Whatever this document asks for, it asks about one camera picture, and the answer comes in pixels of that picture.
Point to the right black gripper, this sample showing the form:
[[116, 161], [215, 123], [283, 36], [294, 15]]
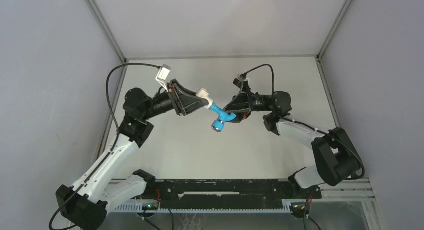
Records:
[[241, 104]]

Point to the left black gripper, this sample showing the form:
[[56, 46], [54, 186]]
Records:
[[184, 101]]

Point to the blue plastic water faucet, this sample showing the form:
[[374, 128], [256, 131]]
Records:
[[222, 117]]

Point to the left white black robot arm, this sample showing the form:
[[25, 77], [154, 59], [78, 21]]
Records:
[[130, 136]]

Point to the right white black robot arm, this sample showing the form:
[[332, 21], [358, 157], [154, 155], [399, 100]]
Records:
[[336, 158]]

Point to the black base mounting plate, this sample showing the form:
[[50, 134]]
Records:
[[224, 194]]

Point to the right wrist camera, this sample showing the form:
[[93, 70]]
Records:
[[240, 80]]

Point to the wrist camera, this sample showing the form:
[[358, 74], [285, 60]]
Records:
[[162, 74], [240, 80]]

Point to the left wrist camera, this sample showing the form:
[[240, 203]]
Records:
[[162, 74]]

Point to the aluminium frame rail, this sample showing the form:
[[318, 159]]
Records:
[[348, 190]]

